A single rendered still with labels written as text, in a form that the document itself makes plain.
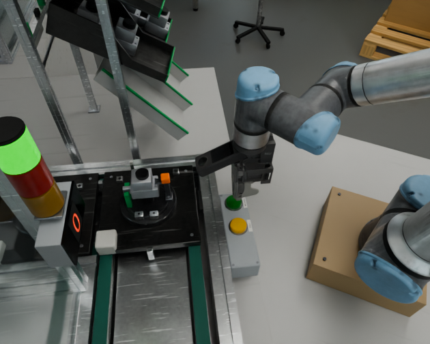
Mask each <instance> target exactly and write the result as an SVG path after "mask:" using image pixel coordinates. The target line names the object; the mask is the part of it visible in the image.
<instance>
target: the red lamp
mask: <svg viewBox="0 0 430 344"><path fill-rule="evenodd" d="M3 173H4V172H3ZM4 174H5V176H6V177H7V178H8V180H9V181H10V183H11V185H12V186H13V187H14V189H15V190H16V192H17V193H18V194H19V195H20V196H22V197H24V198H34V197H39V196H40V195H43V194H44V193H46V192H47V191H48V190H49V189H50V188H51V186H52V185H53V176H52V174H51V172H50V170H49V169H48V167H47V165H46V163H45V161H44V159H43V157H42V155H41V158H40V161H39V163H38V164H37V165H36V166H35V167H34V168H32V169H31V170H30V171H28V172H26V173H21V174H18V175H10V174H7V173H4Z"/></svg>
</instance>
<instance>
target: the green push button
mask: <svg viewBox="0 0 430 344"><path fill-rule="evenodd" d="M226 204H227V207H228V208H230V209H232V210H236V209H238V208H239V207H240V206H241V204H242V200H241V199H240V201H236V200H235V199H234V198H233V195H230V196H228V197H227V200H226Z"/></svg>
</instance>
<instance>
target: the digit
mask: <svg viewBox="0 0 430 344"><path fill-rule="evenodd" d="M82 221H83V219H82V218H81V215H80V214H79V212H78V210H77V208H76V206H75V204H74V202H73V200H72V207H71V211H70V219H69V223H68V225H69V227H70V229H71V230H72V232H73V234H74V236H75V238H76V239H77V241H78V243H79V242H80V236H81V227H82Z"/></svg>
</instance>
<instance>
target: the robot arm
mask: <svg viewBox="0 0 430 344"><path fill-rule="evenodd" d="M279 88H280V84H279V77H278V75H277V74H276V73H275V71H273V70H271V69H269V68H266V67H263V66H254V67H250V68H247V69H245V70H243V71H242V72H241V73H240V75H239V77H238V83H237V88H236V91H235V111H234V121H233V140H231V141H229V142H227V143H225V144H222V145H220V146H218V147H216V148H214V149H212V150H210V151H208V152H206V153H204V154H201V155H200V156H197V157H196V158H195V164H196V170H197V173H198V174H199V175H200V176H201V177H204V176H206V175H209V174H211V173H213V172H215V171H217V170H220V169H222V168H224V167H227V166H229V165H231V181H232V194H233V198H234V199H235V200H236V201H240V199H242V198H243V197H249V196H252V195H256V194H257V193H258V192H259V189H256V188H252V187H251V184H253V183H254V182H261V183H260V184H269V183H270V182H271V179H272V173H273V170H274V168H273V165H272V159H273V155H274V149H275V146H276V142H275V140H274V137H273V134H275V135H277V136H278V137H280V138H282V139H285V140H286V141H288V142H290V143H292V144H294V145H295V146H296V147H297V148H299V149H303V150H305V151H307V152H310V153H312V154H314V155H321V154H323V153H324V152H325V151H326V150H327V149H328V148H329V146H330V145H331V143H332V142H333V140H334V139H335V137H336V135H337V133H338V131H339V128H340V126H341V120H340V119H339V118H338V116H339V115H340V114H341V113H342V112H343V111H344V110H345V109H348V108H354V107H359V106H368V105H373V104H383V103H389V102H398V101H404V100H414V99H420V98H430V48H426V49H423V50H420V51H414V52H411V53H406V54H402V55H397V56H394V57H389V58H385V59H380V60H376V61H371V62H368V63H362V64H359V65H358V64H356V63H352V62H349V61H342V62H340V63H338V64H336V65H335V66H333V67H331V68H330V69H328V70H327V71H326V72H325V73H324V74H323V75H322V77H321V78H320V79H319V80H318V81H317V82H316V83H315V84H314V85H312V86H311V87H310V88H309V89H308V90H307V91H306V92H305V93H304V94H302V95H301V96H300V97H299V98H297V97H295V96H293V95H291V94H289V93H287V92H285V91H283V90H280V89H279ZM269 174H270V178H269ZM268 178H269V179H268ZM358 242H359V247H360V251H359V252H358V256H357V258H356V260H355V262H354V267H355V270H356V272H357V274H358V276H359V277H360V278H361V280H362V281H363V282H364V283H365V284H366V285H368V286H369V287H370V288H371V289H372V290H374V291H375V292H377V293H378V294H380V295H382V296H383V297H385V298H388V299H390V300H393V301H395V302H400V303H404V304H411V303H414V302H415V301H417V300H418V298H419V297H420V296H421V295H422V290H423V288H424V286H425V285H426V284H427V283H428V282H429V281H430V175H413V176H410V177H408V178H407V179H406V180H405V181H404V182H403V183H402V184H401V185H400V187H399V189H398V191H397V193H396V194H395V196H394V197H393V198H392V200H391V201H390V203H389V204H388V206H387V207H386V209H385V210H384V212H383V213H382V215H380V216H378V217H377V218H374V219H372V220H370V221H369V222H368V223H367V224H366V225H365V226H364V227H363V229H362V231H361V232H360V235H359V239H358Z"/></svg>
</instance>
